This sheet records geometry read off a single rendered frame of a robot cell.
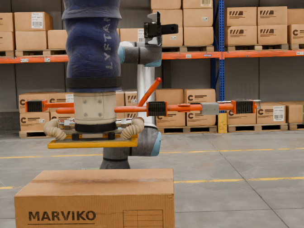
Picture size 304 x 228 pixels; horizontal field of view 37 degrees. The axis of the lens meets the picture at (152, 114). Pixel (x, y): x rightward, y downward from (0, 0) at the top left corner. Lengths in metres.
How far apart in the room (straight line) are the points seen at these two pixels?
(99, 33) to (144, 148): 1.08
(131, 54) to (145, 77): 0.51
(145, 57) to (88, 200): 0.89
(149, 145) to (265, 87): 8.18
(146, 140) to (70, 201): 1.02
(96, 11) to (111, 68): 0.22
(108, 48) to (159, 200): 0.61
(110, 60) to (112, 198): 0.53
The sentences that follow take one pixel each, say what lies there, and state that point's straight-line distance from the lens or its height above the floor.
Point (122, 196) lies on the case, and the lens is 1.71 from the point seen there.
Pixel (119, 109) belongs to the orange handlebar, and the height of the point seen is 1.24.
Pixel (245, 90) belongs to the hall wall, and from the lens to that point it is 10.60.
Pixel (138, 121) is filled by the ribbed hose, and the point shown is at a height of 1.20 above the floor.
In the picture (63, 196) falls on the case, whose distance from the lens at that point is 1.75.
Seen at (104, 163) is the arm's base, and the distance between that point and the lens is 2.71.
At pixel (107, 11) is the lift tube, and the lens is 1.77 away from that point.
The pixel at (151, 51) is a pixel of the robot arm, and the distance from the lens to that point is 2.33.
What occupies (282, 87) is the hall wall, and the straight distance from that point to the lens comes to 10.81.
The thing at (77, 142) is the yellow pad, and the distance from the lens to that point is 1.75.
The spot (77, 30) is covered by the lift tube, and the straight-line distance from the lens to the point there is 1.76.
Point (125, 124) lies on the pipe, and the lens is 1.84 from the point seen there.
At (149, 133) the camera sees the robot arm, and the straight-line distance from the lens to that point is 2.68.
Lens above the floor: 1.42
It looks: 6 degrees down
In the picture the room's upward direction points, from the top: 1 degrees counter-clockwise
